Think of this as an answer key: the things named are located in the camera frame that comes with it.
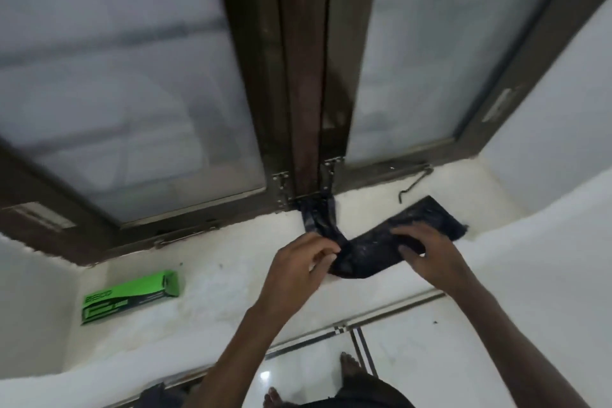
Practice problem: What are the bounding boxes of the person's left hand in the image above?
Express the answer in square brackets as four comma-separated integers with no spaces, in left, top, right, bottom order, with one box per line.
[259,232,342,323]

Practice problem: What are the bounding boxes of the person's right hand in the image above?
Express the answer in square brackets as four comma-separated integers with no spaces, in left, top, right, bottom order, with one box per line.
[390,222,474,290]

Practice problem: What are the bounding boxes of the dark blue cleaning cloth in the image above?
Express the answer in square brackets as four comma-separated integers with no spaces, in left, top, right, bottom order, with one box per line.
[298,195,470,280]

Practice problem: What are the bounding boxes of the person's left forearm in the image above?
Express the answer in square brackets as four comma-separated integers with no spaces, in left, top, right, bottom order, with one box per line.
[184,302,295,408]

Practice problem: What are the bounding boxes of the person's right forearm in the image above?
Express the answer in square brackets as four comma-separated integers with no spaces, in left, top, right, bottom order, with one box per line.
[447,273,583,408]

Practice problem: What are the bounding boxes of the black metal window stay hook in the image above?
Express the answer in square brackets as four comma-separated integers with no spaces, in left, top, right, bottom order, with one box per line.
[397,168,434,206]

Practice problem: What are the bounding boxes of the silver metal window hinge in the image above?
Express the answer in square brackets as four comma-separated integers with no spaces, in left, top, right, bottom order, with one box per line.
[319,156,345,194]
[272,171,291,211]

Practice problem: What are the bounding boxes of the person's right foot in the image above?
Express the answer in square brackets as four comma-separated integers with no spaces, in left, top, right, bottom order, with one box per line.
[338,351,365,379]

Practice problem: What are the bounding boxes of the brown metal window stay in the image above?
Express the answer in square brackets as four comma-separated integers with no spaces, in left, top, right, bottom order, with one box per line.
[153,222,222,249]

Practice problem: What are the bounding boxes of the person's dark shorts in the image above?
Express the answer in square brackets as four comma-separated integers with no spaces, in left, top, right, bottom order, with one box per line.
[306,371,413,408]

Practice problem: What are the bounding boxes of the green cardboard box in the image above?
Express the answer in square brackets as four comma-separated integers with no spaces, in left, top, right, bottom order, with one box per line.
[80,270,185,326]

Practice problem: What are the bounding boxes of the frosted glass window pane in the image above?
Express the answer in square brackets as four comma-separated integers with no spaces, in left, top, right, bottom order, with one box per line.
[0,0,266,225]
[345,0,588,165]

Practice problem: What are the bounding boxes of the silver window handle plate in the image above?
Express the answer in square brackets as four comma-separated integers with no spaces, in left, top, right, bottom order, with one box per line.
[13,203,78,232]
[480,87,514,123]

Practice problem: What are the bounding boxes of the brown wooden window frame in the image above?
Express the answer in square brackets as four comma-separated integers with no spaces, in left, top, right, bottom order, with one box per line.
[0,0,612,268]

